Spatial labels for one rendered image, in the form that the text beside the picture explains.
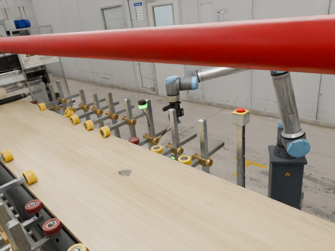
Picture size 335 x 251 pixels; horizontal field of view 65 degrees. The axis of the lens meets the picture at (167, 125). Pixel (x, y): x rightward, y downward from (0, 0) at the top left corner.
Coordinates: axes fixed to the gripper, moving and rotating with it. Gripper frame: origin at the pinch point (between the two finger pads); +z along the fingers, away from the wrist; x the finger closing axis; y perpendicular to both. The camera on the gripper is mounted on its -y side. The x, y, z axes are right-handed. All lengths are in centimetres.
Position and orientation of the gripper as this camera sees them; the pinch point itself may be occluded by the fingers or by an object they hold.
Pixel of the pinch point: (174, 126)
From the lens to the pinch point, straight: 194.3
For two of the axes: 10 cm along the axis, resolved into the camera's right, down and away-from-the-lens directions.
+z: 1.2, 9.1, 4.0
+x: 6.9, -3.6, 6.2
